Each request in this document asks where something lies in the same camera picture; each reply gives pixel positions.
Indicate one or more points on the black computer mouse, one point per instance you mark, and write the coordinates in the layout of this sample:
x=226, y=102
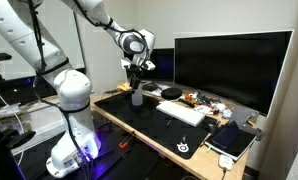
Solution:
x=210, y=125

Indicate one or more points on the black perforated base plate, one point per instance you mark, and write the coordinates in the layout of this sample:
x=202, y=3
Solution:
x=39, y=156

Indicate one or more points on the black desk mat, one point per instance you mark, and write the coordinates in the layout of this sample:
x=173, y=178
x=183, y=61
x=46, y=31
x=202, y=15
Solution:
x=149, y=126

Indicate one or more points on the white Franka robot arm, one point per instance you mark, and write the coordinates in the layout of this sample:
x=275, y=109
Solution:
x=72, y=90

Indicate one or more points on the white spray bottle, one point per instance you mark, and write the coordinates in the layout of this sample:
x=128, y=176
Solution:
x=137, y=97

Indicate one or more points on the small orange gadget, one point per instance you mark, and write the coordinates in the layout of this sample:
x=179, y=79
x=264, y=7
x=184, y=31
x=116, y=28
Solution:
x=190, y=98

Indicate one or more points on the grey metal stand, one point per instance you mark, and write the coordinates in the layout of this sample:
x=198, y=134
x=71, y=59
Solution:
x=244, y=115

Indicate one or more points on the dark smartphone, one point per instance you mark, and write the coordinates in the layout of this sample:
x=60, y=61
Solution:
x=225, y=135

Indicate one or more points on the white charger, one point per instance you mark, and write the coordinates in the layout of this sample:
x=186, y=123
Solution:
x=225, y=162

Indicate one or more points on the white paper stack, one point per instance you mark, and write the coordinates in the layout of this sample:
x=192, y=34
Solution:
x=162, y=90

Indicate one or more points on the black notebook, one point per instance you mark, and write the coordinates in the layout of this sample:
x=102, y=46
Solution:
x=242, y=146

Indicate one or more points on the wide black computer monitor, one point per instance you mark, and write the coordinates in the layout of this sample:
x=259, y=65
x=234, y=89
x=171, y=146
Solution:
x=232, y=66

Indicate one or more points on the small black computer monitor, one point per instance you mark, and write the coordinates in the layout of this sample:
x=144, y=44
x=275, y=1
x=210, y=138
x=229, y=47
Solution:
x=164, y=63

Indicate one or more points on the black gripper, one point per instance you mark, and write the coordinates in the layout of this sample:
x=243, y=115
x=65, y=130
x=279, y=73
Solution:
x=135, y=70

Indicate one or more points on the white printed packet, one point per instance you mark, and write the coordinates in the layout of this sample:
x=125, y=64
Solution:
x=202, y=109

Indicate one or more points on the white keyboard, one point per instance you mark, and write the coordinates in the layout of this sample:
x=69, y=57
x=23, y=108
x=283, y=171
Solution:
x=180, y=113

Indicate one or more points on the white crumpled tissue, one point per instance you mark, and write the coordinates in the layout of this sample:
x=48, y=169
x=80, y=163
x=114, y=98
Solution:
x=219, y=107

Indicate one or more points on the black glossy panel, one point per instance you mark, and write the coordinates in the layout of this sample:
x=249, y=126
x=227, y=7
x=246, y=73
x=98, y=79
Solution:
x=19, y=91

